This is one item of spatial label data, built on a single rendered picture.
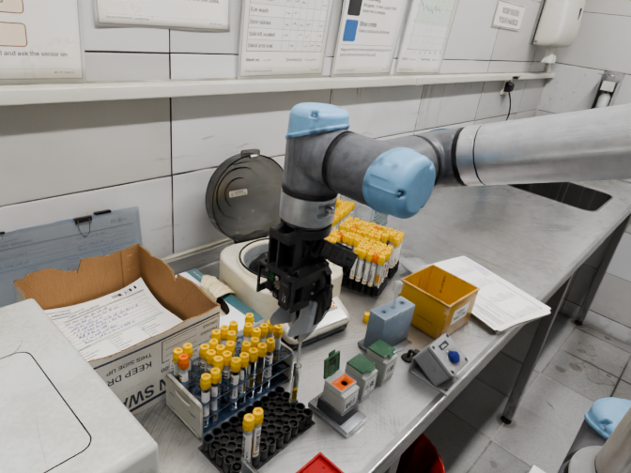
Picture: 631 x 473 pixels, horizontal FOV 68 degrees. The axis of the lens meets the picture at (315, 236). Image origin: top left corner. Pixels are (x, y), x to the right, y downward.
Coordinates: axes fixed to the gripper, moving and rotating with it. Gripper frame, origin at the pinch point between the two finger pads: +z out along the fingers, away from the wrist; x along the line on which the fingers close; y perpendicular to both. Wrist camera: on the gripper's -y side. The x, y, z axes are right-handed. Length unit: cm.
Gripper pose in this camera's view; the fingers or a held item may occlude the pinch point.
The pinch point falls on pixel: (301, 331)
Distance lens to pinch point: 75.8
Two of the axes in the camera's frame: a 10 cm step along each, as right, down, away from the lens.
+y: -6.6, 2.6, -7.0
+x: 7.4, 3.7, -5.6
